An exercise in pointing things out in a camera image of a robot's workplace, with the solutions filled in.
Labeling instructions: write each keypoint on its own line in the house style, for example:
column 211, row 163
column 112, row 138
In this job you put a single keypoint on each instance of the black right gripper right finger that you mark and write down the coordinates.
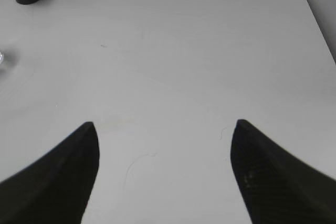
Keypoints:
column 277, row 187

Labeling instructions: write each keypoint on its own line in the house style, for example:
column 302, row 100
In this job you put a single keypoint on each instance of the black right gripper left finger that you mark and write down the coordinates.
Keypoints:
column 57, row 187

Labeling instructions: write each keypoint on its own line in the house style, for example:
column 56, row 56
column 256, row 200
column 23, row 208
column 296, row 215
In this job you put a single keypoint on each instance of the transparent plastic cup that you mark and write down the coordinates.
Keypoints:
column 1, row 57

